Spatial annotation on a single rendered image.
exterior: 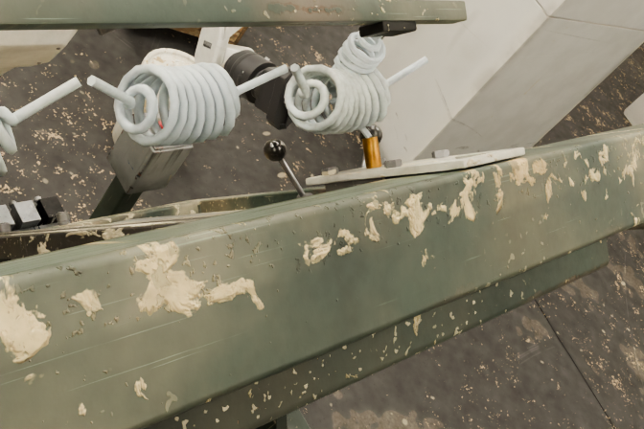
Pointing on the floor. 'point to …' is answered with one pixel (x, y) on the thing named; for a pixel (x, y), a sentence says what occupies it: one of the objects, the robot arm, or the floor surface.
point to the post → (115, 201)
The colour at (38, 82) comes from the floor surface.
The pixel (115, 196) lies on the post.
